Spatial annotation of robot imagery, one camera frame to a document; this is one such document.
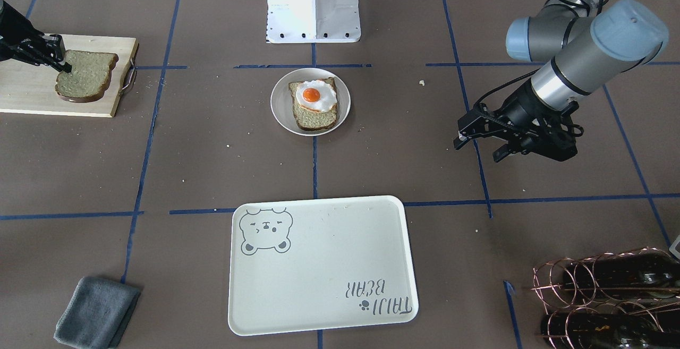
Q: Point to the white round plate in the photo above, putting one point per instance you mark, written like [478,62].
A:
[281,100]

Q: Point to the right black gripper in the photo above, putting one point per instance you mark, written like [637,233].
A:
[20,34]

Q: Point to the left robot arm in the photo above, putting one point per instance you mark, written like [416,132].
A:
[581,45]

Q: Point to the bread slice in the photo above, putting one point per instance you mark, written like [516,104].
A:
[89,78]
[311,121]

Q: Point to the bread slice under egg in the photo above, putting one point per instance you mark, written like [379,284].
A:
[311,121]

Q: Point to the dark green wine bottle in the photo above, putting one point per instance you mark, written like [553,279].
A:
[646,275]

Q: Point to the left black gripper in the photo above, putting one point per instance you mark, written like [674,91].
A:
[519,105]

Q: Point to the folded grey cloth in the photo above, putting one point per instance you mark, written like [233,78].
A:
[98,314]

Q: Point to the fried egg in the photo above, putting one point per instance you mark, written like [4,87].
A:
[317,96]

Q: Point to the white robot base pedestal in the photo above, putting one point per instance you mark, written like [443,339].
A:
[307,21]

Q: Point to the wooden cutting board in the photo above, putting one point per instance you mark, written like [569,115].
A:
[28,89]

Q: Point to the copper wire bottle rack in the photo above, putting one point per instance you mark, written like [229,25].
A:
[611,300]

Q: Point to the cream bear serving tray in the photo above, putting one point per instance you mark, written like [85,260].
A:
[320,264]

